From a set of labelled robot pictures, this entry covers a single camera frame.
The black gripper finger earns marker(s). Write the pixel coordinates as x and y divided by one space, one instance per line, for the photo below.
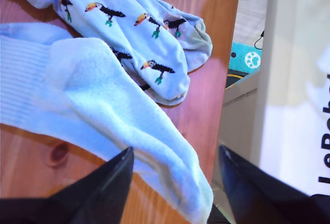
108 190
252 193

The plain white ribbed sock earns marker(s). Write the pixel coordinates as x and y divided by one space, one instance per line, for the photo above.
90 92
31 30

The blue toucan pattern sock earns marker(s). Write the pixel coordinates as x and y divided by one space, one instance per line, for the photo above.
198 51
116 40

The white lettered panel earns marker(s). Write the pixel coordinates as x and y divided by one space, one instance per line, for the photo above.
291 131

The black bag with gold trim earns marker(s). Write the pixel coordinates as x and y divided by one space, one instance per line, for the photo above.
237 79

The green object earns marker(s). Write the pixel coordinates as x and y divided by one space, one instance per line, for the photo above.
245 58

